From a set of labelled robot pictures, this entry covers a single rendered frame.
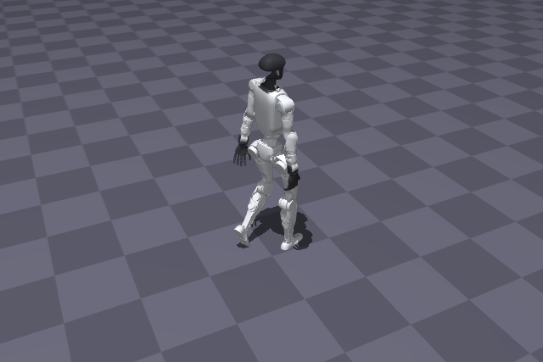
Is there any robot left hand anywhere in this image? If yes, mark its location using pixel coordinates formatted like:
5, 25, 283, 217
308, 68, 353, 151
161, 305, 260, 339
233, 134, 251, 166

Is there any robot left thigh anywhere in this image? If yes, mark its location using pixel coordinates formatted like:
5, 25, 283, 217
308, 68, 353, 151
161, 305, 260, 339
248, 139, 273, 195

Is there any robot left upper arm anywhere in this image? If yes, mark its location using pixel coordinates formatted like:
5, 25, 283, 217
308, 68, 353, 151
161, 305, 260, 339
246, 78, 264, 118

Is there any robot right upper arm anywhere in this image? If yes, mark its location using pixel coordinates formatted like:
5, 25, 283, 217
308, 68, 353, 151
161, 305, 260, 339
277, 95, 298, 141

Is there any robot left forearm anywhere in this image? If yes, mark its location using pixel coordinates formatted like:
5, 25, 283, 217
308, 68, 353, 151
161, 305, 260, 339
240, 110, 255, 142

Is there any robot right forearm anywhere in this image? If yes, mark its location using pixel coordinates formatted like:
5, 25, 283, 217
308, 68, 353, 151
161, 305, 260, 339
284, 134, 298, 172

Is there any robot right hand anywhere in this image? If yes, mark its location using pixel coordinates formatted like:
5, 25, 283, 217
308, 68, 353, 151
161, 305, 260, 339
284, 165, 300, 191

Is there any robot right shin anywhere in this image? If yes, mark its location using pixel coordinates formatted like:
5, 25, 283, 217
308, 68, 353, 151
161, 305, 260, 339
280, 199, 297, 243

